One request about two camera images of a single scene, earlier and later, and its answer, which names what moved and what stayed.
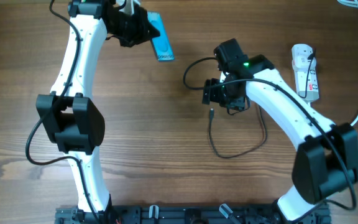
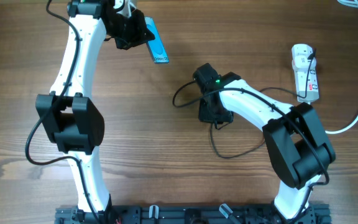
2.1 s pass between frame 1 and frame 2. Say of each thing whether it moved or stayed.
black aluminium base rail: stayed
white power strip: stayed
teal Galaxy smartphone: moved
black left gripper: stayed
